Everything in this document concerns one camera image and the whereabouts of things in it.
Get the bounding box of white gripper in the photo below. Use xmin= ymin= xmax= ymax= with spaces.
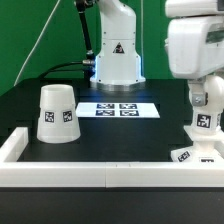
xmin=167 ymin=16 xmax=224 ymax=107

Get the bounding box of white lamp bulb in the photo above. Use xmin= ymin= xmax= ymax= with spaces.
xmin=191 ymin=75 xmax=224 ymax=134

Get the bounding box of white lamp base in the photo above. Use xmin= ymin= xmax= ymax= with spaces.
xmin=170 ymin=126 xmax=224 ymax=163

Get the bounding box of white lamp shade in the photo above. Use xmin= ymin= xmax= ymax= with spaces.
xmin=37 ymin=84 xmax=81 ymax=144

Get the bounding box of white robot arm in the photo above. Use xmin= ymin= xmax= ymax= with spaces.
xmin=91 ymin=0 xmax=224 ymax=107

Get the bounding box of white marker sheet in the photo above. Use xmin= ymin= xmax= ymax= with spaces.
xmin=76 ymin=102 xmax=160 ymax=118

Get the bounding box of white U-shaped fence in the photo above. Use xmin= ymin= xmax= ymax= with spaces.
xmin=0 ymin=127 xmax=224 ymax=188

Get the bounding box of black cable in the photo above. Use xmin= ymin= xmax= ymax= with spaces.
xmin=39 ymin=60 xmax=94 ymax=80

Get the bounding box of black hose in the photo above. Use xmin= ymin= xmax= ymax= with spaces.
xmin=73 ymin=0 xmax=95 ymax=62

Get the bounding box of white cable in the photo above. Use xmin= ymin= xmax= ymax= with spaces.
xmin=13 ymin=0 xmax=62 ymax=87

